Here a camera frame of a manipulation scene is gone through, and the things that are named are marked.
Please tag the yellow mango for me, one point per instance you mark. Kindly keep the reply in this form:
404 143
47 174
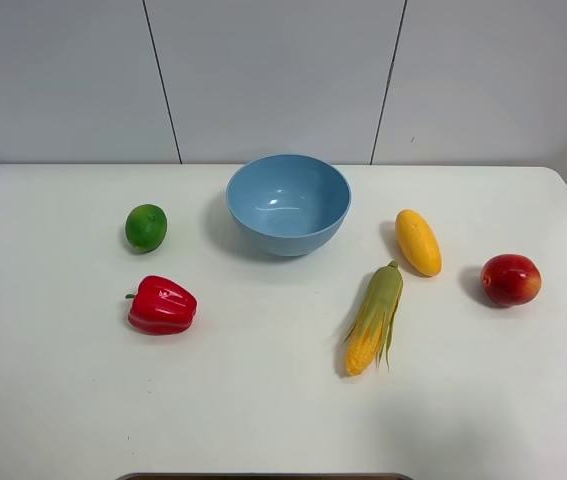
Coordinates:
418 243

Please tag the blue plastic bowl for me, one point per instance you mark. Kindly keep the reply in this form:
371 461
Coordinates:
288 205

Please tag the red bell pepper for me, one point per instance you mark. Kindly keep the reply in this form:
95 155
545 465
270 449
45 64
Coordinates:
161 307

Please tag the red apple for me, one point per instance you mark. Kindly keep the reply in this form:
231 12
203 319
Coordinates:
511 280

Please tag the corn cob with husk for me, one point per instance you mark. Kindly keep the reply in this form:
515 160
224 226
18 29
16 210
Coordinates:
370 335

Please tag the green lime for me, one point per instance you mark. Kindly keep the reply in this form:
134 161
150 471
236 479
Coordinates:
146 228

